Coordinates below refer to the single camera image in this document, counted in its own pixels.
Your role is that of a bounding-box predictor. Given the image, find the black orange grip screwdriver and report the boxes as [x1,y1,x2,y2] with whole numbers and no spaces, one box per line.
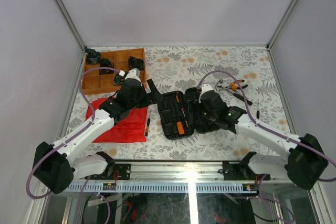
[176,94,185,116]

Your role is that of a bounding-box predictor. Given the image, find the black plastic tool case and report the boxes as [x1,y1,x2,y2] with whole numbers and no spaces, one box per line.
[157,88,219,140]

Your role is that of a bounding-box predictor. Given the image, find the large orange handle screwdriver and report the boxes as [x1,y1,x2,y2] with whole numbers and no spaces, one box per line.
[176,121,185,135]

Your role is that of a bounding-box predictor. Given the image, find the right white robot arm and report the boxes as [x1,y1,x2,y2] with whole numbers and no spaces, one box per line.
[198,84,329,190]

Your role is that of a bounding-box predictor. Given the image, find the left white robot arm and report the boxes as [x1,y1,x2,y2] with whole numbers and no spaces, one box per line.
[31,78,162,194]

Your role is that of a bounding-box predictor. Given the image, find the rolled black yellow tape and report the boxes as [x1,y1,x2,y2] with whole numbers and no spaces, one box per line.
[113,73,127,86]

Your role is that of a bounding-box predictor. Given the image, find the small hammer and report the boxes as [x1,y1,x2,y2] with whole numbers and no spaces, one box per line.
[215,79,245,102]

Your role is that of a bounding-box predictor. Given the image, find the small precision screwdriver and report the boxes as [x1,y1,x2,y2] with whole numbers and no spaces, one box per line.
[144,109,151,137]

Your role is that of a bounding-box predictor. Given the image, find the red cloth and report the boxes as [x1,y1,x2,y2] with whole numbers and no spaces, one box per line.
[93,108,148,143]

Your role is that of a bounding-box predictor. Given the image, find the wooden compartment tray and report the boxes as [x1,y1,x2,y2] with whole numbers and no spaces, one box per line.
[82,48,145,95]

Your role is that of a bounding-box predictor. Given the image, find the thin screwdriver right side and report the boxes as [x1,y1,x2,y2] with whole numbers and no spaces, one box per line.
[256,102,260,119]

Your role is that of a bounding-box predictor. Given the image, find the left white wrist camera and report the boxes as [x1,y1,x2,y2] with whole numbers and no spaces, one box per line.
[118,68,141,82]

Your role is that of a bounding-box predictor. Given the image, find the orange handle pliers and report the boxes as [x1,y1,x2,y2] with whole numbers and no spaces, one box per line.
[229,79,248,90]

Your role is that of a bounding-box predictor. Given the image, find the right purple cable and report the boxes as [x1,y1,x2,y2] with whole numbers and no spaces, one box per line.
[198,70,336,183]

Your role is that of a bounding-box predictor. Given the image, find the purple cable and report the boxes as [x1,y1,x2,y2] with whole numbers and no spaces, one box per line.
[26,67,127,200]
[198,70,336,183]

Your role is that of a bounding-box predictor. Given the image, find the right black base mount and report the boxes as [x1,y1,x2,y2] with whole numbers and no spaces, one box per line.
[222,161,255,181]

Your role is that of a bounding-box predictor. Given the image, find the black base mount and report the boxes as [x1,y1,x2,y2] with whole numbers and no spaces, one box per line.
[222,161,255,181]
[106,164,131,182]

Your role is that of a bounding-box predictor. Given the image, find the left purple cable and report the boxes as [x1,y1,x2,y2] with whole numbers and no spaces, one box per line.
[26,67,127,200]

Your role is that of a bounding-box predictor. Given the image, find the aluminium front rail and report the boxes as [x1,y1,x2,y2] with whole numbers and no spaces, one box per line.
[110,159,289,183]

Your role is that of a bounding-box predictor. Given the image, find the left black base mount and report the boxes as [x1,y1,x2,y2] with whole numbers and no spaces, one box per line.
[106,164,131,182]

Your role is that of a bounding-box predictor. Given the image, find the white slotted cable duct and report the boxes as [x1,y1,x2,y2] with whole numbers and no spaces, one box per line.
[65,182,257,194]

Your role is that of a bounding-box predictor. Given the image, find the left aluminium corner post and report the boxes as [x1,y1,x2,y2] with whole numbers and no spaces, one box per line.
[54,0,86,50]

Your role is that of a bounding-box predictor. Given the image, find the aluminium corner post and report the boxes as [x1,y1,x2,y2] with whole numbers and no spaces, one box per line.
[54,0,86,50]
[266,0,299,51]

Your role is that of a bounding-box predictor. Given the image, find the right aluminium corner post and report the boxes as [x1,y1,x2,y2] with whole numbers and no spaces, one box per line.
[266,0,299,51]

